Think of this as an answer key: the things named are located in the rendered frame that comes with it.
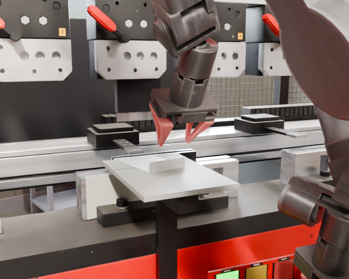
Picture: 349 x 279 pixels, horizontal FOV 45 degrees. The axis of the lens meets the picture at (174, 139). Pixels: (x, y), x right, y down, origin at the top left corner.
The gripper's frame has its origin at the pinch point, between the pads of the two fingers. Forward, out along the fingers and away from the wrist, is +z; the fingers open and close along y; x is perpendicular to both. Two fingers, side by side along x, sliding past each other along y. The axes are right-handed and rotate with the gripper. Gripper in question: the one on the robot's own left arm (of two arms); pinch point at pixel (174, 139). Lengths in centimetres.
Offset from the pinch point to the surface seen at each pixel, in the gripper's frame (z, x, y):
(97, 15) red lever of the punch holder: -12.8, -22.4, 9.6
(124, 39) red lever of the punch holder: -9.2, -19.7, 4.8
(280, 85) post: 47, -79, -96
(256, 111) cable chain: 34, -46, -59
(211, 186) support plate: 2.7, 9.9, -3.6
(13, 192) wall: 223, -193, 15
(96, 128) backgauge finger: 25.3, -34.3, 3.6
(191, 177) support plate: 5.9, 4.5, -2.9
